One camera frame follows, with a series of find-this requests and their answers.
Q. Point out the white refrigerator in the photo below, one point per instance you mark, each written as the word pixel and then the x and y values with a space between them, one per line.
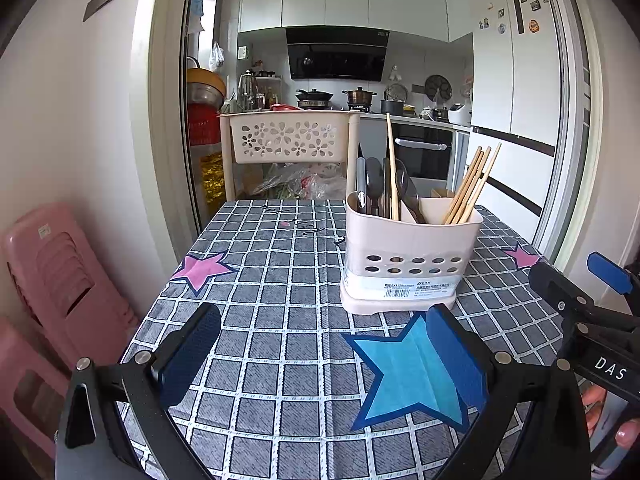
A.
pixel 500 85

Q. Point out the black range hood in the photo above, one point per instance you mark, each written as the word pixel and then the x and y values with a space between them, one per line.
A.
pixel 335 57

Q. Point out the white condiment shelf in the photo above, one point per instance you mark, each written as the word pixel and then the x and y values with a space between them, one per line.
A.
pixel 270 87

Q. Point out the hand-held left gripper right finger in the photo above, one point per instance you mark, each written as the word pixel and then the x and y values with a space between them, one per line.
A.
pixel 457 360

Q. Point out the glass pot lid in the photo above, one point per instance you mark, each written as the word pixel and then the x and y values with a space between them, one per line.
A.
pixel 396 92

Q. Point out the white wall socket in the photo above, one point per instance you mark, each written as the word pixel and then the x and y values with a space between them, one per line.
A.
pixel 243 52

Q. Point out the black stock pot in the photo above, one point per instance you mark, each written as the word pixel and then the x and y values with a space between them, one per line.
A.
pixel 392 106

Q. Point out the white wall cabinets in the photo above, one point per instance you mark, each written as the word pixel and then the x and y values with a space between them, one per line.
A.
pixel 345 10

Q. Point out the grey kitchen base cabinet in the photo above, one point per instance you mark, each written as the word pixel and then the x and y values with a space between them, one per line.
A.
pixel 375 140

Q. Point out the beige flower-cutout storage rack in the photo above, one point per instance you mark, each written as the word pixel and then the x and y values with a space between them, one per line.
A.
pixel 287 137

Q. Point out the group of fridge magnets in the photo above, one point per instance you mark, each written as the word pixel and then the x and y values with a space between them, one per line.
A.
pixel 533 26

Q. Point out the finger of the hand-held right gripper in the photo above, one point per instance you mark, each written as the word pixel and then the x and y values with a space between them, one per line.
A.
pixel 550 280
pixel 607 270

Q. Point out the black wok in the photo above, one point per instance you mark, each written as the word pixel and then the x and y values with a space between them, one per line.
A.
pixel 314 95

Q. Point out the plastic bag of vegetables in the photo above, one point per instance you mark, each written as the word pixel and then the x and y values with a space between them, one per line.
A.
pixel 295 180

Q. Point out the beige plastic utensil holder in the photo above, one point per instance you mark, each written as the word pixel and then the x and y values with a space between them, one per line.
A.
pixel 400 240

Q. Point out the copper cooking pot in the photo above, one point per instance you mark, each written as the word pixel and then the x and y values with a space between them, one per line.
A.
pixel 359 95

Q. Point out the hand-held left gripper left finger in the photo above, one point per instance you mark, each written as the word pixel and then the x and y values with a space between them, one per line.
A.
pixel 192 355

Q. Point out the cardboard box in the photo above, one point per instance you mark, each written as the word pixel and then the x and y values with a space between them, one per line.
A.
pixel 442 192

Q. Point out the round metal steamer rack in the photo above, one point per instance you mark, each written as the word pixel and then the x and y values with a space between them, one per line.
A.
pixel 438 87

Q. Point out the pink plastic stool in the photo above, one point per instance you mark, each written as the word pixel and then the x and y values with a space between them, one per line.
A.
pixel 60 270
pixel 25 390

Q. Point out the red bowl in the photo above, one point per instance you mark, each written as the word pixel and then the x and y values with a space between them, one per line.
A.
pixel 285 107

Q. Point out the white rice cooker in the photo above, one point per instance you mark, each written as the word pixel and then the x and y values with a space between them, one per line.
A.
pixel 459 114

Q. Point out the grey wall switch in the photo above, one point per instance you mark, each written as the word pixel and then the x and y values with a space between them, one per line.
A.
pixel 100 0

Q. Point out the steel basin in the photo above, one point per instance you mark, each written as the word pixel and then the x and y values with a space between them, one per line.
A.
pixel 202 96

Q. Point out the yellow plastic basin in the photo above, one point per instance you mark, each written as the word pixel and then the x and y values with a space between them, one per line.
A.
pixel 205 80

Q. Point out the remaining wooden chopsticks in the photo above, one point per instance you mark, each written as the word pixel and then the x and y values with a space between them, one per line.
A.
pixel 470 185

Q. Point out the black built-in oven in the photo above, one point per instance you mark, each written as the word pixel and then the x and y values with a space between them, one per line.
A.
pixel 425 155

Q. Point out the grey checked star tablecloth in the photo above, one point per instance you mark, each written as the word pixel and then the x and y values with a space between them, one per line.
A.
pixel 280 310

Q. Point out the person's right hand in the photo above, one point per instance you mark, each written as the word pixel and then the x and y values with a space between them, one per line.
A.
pixel 595 402

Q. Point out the white plastic bag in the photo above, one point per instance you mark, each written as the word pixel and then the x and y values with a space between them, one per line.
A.
pixel 216 57

